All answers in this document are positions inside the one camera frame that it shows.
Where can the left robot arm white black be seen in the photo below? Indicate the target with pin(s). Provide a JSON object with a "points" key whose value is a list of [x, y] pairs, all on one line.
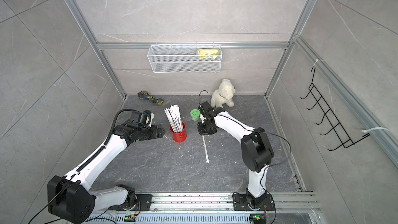
{"points": [[70, 197]]}

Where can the black wire hook rack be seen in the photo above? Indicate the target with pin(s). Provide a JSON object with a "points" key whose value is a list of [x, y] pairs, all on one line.
{"points": [[329, 116]]}

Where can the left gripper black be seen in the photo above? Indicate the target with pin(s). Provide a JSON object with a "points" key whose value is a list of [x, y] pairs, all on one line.
{"points": [[155, 135]]}

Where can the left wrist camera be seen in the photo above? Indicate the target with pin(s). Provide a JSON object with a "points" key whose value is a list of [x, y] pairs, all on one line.
{"points": [[141, 120]]}

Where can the green lid jar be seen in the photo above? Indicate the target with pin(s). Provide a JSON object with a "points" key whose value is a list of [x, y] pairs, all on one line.
{"points": [[195, 114]]}

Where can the white plush dog toy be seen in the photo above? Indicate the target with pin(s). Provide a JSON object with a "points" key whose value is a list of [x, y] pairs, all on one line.
{"points": [[223, 95]]}

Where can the red cup container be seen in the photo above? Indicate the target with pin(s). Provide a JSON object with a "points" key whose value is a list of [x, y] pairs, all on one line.
{"points": [[179, 137]]}

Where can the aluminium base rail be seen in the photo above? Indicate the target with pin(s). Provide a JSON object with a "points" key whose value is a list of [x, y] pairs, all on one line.
{"points": [[225, 202]]}

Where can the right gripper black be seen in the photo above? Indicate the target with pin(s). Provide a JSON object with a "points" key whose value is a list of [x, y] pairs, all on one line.
{"points": [[201, 131]]}

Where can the white wire mesh basket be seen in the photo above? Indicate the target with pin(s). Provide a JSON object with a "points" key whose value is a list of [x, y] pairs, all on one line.
{"points": [[183, 58]]}

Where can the bundle of white straws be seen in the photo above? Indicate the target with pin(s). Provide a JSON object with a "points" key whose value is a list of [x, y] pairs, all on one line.
{"points": [[174, 117]]}

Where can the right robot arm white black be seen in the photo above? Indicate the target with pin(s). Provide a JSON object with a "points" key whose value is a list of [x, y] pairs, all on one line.
{"points": [[256, 151]]}

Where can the yellow sponge in basket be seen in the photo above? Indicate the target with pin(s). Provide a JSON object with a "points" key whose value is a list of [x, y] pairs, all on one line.
{"points": [[208, 53]]}

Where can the camouflage cloth piece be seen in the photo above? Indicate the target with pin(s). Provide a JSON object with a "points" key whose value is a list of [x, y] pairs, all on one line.
{"points": [[144, 95]]}

